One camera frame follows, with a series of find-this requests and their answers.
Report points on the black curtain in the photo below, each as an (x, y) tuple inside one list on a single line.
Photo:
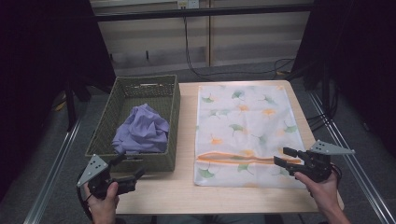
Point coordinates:
[(37, 77), (364, 62)]

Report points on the purple cloth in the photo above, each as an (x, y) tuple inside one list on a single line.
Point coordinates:
[(141, 130)]

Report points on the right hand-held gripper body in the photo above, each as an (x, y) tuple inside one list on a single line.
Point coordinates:
[(317, 165)]

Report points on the person's right hand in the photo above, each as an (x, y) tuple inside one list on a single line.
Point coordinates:
[(325, 194)]

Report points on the metal floor rail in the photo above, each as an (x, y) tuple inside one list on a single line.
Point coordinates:
[(53, 174), (351, 161)]

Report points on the black stand leg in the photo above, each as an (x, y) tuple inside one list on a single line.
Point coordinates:
[(70, 105)]

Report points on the white wall socket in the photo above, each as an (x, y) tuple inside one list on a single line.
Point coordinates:
[(188, 3)]

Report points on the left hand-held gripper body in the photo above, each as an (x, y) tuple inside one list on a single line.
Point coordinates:
[(93, 169)]

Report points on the person's left hand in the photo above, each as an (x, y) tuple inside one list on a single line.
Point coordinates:
[(102, 208)]

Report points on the green woven basket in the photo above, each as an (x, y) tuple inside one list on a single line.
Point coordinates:
[(106, 137)]

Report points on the white leaf-print laundry bag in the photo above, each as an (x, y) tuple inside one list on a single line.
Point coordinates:
[(246, 124)]

